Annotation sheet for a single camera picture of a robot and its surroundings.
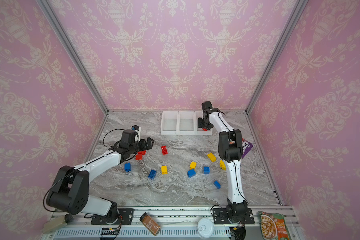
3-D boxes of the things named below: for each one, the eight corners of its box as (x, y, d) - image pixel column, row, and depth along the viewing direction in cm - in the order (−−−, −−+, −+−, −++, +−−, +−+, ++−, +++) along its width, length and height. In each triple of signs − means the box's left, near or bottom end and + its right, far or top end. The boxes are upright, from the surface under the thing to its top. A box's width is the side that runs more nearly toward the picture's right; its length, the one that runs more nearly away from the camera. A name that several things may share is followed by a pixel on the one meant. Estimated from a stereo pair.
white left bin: (161, 136, 108) (159, 130, 102) (163, 117, 119) (162, 111, 114) (178, 136, 108) (178, 130, 102) (179, 117, 119) (178, 111, 114)
